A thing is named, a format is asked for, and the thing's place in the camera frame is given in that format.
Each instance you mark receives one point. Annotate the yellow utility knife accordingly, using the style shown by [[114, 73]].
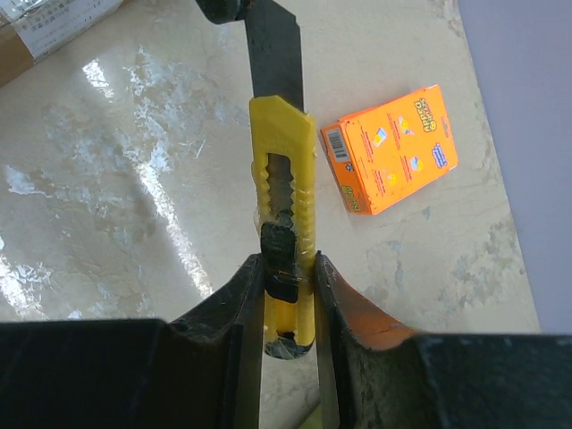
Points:
[[283, 142]]

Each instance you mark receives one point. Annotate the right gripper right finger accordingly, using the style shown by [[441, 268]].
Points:
[[376, 372]]

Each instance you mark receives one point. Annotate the brown cardboard express box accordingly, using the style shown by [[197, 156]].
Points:
[[33, 30]]

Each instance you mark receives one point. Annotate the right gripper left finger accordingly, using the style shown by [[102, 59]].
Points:
[[202, 370]]

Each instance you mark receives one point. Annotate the orange small carton box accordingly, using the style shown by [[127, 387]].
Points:
[[385, 153]]

